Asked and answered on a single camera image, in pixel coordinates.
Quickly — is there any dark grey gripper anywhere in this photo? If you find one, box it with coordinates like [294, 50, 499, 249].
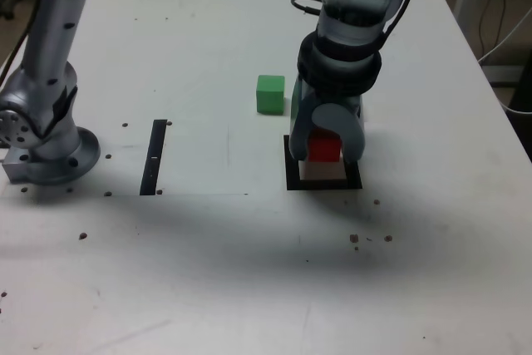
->
[289, 79, 367, 163]

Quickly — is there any red cube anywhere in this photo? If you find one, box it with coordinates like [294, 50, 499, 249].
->
[308, 129, 342, 164]

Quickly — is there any green cube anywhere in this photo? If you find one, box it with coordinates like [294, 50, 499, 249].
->
[254, 74, 286, 116]

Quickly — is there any black tape square outline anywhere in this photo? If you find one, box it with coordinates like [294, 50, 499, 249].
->
[283, 134, 363, 192]

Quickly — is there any black tape strip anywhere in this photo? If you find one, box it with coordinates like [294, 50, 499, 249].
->
[139, 119, 168, 197]

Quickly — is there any dark background object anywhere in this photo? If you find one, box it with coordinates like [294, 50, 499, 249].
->
[0, 0, 25, 20]

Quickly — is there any white background cable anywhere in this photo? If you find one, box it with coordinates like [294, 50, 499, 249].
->
[477, 7, 532, 115]

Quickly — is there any black cable at arm base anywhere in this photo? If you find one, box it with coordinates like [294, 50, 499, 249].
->
[0, 0, 42, 84]

